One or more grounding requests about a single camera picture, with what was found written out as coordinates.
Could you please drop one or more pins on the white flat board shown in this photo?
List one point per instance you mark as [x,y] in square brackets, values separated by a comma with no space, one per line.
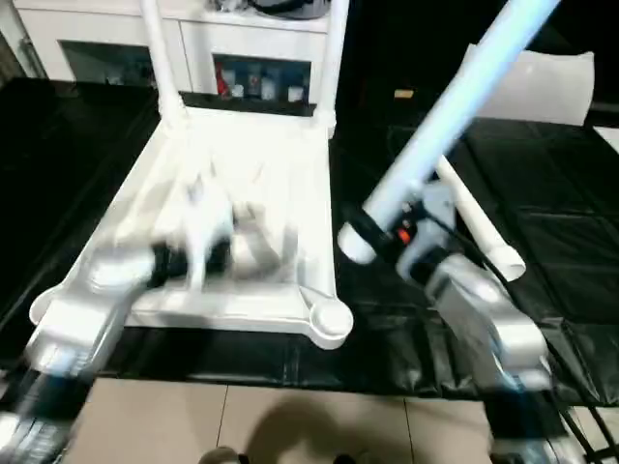
[610,140]

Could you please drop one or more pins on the white curved plastic panel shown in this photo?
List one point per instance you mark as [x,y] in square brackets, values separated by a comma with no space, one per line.
[541,87]

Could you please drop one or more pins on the white plastic table top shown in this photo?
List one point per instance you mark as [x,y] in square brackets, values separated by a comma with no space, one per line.
[242,169]

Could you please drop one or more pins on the grey rounded device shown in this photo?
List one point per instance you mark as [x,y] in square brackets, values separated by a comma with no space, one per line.
[285,6]

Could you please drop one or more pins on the dark left robot foot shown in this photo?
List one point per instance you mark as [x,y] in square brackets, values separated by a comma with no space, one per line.
[220,456]

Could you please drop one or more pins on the white ceramic cup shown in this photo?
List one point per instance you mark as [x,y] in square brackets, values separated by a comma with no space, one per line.
[237,90]

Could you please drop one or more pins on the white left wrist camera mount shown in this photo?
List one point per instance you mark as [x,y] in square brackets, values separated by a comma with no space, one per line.
[205,227]

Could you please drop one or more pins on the black padded mat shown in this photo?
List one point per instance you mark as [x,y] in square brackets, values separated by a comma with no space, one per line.
[532,193]

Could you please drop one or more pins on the white glass-door cabinet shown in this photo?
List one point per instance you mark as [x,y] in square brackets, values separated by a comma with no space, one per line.
[97,29]

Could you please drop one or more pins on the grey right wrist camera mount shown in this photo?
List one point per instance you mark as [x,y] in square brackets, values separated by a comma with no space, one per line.
[435,208]

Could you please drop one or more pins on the white plastic table leg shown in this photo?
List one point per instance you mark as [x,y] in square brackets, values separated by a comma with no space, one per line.
[483,227]
[159,63]
[333,63]
[435,121]

